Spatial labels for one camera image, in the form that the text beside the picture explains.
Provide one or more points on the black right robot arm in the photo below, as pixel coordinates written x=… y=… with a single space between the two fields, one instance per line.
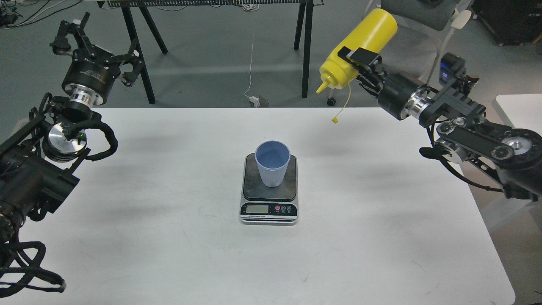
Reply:
x=490 y=156

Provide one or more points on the black cabinet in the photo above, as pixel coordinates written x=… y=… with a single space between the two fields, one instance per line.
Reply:
x=510 y=22

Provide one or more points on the black trestle table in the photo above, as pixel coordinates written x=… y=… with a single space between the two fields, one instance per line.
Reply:
x=217 y=53

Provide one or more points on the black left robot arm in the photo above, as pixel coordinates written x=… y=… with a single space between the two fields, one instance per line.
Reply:
x=38 y=161

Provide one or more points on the white side table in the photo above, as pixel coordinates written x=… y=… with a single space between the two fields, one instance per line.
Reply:
x=519 y=111

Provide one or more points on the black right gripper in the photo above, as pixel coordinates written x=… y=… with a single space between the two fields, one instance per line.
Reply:
x=392 y=90

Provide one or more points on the grey office chair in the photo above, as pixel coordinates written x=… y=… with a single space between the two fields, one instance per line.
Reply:
x=410 y=36

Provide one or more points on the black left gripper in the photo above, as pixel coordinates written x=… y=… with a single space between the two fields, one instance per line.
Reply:
x=93 y=69

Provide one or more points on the digital kitchen scale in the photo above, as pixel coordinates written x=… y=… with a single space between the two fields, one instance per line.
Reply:
x=263 y=205

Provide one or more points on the yellow squeeze bottle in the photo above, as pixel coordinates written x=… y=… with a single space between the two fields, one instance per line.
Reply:
x=373 y=33

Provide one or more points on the blue ribbed plastic cup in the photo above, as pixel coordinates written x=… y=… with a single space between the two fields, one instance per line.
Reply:
x=272 y=159

